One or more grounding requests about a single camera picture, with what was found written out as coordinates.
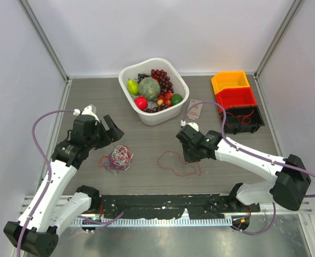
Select cable bundle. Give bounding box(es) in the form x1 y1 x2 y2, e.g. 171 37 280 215
98 144 135 175

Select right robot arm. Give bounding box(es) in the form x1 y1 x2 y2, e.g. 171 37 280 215
176 124 311 211

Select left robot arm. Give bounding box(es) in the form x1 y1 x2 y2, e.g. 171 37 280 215
4 113 124 256

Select white red card box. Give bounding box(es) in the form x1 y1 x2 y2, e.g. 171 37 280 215
186 99 203 120

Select red apple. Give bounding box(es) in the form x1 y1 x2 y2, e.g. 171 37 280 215
134 96 148 111

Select white plastic basket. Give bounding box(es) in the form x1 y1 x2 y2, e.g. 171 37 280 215
118 57 190 126

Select green pear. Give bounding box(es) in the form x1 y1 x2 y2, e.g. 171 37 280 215
127 79 139 96

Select dark red grapes front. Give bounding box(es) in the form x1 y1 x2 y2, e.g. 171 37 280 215
143 103 171 113

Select green lime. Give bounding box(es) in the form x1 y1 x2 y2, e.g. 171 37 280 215
170 94 183 106

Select green melon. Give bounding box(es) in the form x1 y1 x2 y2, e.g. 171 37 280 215
138 77 161 101

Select red yellow cherries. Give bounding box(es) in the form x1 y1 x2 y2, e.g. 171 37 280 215
156 92 173 107

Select black storage bin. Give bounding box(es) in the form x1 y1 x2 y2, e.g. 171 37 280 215
224 105 265 134

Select dark purple grape bunch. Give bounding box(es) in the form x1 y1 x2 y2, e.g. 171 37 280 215
137 73 150 84

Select red storage bin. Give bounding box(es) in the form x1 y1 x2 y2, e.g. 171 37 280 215
215 87 257 110

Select red grape bunch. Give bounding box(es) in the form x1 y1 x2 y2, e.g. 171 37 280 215
150 69 174 94

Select yellow storage bin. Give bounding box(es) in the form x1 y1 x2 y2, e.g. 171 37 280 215
211 71 250 95

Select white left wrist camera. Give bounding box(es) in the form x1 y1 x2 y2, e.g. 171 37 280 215
72 104 100 126

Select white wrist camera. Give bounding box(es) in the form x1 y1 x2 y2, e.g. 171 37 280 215
180 120 199 132
72 104 100 126

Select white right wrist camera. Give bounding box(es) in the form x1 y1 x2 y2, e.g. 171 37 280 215
180 120 199 132

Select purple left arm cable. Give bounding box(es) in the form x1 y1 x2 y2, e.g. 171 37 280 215
15 109 77 257

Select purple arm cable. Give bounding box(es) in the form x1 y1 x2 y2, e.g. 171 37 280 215
183 101 315 236
15 109 77 257

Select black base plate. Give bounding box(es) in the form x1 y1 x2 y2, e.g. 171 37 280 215
100 194 260 220

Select aluminium rail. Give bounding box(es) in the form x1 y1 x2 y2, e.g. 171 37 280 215
19 192 313 227

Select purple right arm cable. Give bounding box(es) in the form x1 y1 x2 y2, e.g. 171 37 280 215
183 101 315 236

